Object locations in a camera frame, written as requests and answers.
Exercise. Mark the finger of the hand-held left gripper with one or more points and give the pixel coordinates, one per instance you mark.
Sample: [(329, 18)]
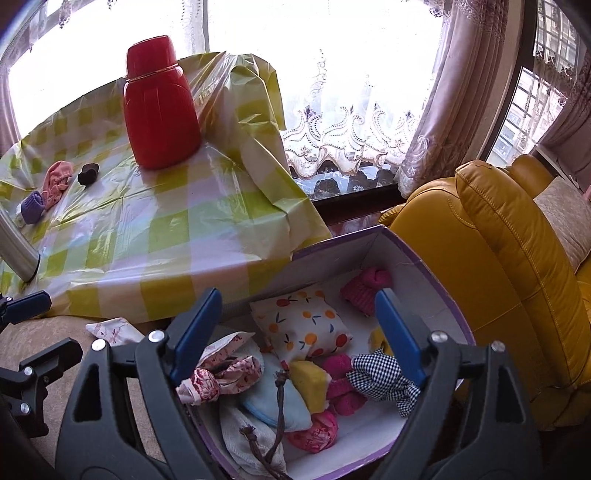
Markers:
[(41, 364), (32, 304)]

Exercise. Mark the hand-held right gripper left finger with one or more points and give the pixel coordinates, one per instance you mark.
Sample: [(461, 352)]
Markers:
[(198, 327)]

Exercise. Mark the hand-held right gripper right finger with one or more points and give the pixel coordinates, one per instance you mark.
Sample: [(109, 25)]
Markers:
[(399, 337)]

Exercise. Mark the black white gingham cloth pouch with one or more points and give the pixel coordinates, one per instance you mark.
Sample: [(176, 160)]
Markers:
[(374, 378)]

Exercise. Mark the magenta knitted sock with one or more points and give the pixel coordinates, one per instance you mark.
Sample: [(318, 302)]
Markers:
[(364, 290), (339, 369)]

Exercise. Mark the white cardboard box purple rim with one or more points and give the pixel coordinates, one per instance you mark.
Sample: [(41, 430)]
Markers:
[(415, 277)]

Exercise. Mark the yellow sponge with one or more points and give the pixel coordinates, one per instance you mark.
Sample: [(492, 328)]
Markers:
[(309, 385)]

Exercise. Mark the small yellow soft item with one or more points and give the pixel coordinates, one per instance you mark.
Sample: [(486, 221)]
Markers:
[(379, 341)]

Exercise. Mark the pink round soft item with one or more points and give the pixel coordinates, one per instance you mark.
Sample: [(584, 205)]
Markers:
[(314, 434)]

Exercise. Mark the pink floral cloth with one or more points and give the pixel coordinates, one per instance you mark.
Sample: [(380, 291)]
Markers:
[(217, 369)]

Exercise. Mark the stainless steel vacuum flask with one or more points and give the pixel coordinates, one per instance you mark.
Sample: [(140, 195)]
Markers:
[(16, 251)]

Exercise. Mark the white pink printed cloth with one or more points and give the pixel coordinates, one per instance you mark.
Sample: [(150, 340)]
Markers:
[(111, 330)]

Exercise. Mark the purple knitted item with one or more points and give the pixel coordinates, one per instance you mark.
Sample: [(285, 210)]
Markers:
[(32, 207)]

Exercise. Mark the fruit print white pillow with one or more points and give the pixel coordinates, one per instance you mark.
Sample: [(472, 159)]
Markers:
[(300, 323)]

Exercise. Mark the light blue cloth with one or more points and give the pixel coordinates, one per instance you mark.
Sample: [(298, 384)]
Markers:
[(272, 401)]

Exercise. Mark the green white checkered tablecloth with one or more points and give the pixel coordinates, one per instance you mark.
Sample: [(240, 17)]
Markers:
[(138, 221)]

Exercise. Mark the yellow leather sofa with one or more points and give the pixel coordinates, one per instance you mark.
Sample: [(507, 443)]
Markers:
[(508, 277)]

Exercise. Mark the small brown cloth item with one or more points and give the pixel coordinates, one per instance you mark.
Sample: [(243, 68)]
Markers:
[(87, 174)]

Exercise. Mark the beige patterned cushion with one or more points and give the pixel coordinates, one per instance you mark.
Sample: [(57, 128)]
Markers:
[(563, 217)]

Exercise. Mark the white lace curtain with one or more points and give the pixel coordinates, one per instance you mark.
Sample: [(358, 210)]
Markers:
[(346, 129)]

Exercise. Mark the red plastic thermos jug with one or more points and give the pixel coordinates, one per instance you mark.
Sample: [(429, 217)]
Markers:
[(157, 115)]

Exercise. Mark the pink embroidered curtain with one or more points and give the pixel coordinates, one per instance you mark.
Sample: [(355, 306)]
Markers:
[(461, 92)]

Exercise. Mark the dark window frame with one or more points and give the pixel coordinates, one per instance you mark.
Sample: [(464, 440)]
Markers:
[(521, 69)]

